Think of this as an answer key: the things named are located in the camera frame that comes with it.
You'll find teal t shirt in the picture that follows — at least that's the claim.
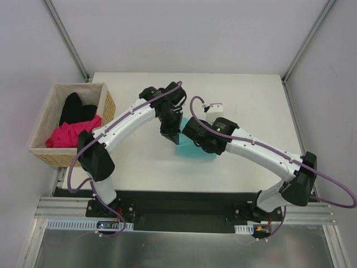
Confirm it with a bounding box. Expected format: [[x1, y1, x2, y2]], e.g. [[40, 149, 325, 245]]
[[175, 133, 216, 161]]

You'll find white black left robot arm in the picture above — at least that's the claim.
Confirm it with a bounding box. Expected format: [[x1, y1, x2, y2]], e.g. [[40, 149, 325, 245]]
[[75, 82, 187, 217]]

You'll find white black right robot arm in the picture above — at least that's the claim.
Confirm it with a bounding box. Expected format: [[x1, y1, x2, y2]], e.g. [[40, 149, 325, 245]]
[[182, 117, 317, 223]]

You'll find black t shirt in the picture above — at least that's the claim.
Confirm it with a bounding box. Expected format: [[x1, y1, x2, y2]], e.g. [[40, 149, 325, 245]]
[[59, 92, 98, 126]]

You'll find wicker laundry basket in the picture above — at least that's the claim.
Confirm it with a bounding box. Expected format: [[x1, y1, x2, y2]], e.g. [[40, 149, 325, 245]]
[[28, 83, 116, 168]]

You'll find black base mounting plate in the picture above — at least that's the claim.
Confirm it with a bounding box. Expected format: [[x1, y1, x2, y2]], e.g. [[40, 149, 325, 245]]
[[85, 190, 282, 233]]

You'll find pink t shirt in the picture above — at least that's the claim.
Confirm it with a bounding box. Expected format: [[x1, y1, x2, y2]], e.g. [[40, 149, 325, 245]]
[[45, 114, 102, 148]]

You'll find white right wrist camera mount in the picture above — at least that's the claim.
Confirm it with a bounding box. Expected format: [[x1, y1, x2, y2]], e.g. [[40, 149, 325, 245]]
[[204, 103, 224, 124]]

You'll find right white cable duct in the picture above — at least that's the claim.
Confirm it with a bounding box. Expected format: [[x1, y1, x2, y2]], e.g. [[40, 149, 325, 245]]
[[234, 223, 272, 235]]

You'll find white cable duct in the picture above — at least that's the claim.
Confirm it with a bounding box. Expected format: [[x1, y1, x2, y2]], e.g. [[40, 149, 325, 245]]
[[234, 223, 272, 235], [46, 219, 134, 232]]

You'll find left rear aluminium post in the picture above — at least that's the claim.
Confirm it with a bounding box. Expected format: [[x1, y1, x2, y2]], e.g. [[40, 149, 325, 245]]
[[41, 0, 91, 83]]

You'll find aluminium post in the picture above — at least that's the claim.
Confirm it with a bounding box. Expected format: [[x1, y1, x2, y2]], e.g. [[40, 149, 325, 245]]
[[41, 0, 91, 83], [282, 0, 338, 85]]

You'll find aluminium front frame rail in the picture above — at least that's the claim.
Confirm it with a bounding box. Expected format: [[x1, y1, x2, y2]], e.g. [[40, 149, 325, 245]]
[[36, 188, 337, 225]]

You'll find left white cable duct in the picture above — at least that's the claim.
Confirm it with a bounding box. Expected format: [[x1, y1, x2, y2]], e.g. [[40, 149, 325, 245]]
[[46, 219, 134, 232]]

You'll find right rear aluminium post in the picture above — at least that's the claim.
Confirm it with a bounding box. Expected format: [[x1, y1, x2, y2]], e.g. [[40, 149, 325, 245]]
[[282, 0, 338, 85]]

